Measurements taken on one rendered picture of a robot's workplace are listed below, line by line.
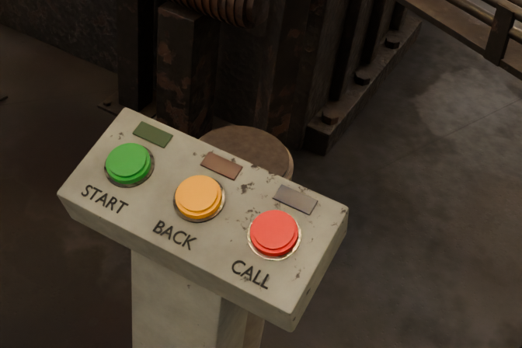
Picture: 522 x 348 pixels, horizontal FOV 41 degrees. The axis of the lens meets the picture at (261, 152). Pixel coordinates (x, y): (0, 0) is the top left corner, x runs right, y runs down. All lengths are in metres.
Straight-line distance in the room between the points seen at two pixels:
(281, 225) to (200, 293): 0.11
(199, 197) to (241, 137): 0.22
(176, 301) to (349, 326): 0.68
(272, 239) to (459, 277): 0.91
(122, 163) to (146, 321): 0.18
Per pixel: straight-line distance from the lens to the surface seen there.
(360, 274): 1.39
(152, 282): 0.67
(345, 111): 1.66
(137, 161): 0.63
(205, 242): 0.59
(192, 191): 0.60
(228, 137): 0.80
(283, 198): 0.60
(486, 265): 1.50
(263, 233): 0.58
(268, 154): 0.79
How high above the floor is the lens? 1.02
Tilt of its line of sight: 40 degrees down
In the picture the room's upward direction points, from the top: 8 degrees clockwise
